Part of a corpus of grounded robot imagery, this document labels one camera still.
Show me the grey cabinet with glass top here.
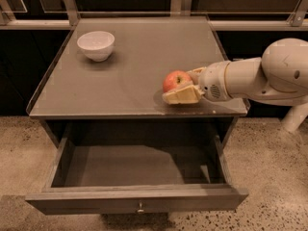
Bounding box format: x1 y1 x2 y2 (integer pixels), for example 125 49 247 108
27 16 249 142

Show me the metal railing with glass panels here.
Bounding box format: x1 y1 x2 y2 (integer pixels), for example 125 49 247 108
1 0 308 31

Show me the small metal drawer knob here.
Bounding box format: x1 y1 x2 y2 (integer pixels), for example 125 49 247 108
137 201 144 214

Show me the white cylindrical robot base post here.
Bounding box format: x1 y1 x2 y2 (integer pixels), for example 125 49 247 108
282 103 308 132

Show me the white ceramic bowl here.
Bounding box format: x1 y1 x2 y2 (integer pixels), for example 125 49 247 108
77 31 116 62

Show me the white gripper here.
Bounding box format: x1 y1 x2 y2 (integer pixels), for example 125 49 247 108
163 61 231 105

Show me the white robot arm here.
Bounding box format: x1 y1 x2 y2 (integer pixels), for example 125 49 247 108
163 38 308 106

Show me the open grey top drawer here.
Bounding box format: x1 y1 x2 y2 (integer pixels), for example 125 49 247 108
26 138 248 215

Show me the red apple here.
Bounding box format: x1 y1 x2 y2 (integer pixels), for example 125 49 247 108
163 70 192 92

